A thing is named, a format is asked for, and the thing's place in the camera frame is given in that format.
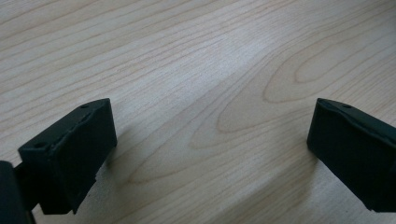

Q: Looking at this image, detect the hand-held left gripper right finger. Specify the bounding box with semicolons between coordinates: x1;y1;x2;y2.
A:
306;97;396;214

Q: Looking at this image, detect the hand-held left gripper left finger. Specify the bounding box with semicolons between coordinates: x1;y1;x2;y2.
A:
14;98;119;216

